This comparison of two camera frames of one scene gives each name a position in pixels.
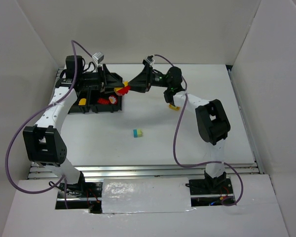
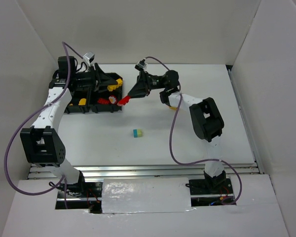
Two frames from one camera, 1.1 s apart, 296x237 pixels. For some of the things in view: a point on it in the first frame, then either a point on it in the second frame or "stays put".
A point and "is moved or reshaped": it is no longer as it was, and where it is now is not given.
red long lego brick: [103, 100] stays put
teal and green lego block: [137, 133] stays put
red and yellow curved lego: [120, 91] → [124, 101]
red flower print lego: [113, 99] stays put
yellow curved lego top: [117, 89] is moved or reshaped
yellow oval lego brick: [82, 101] stays put
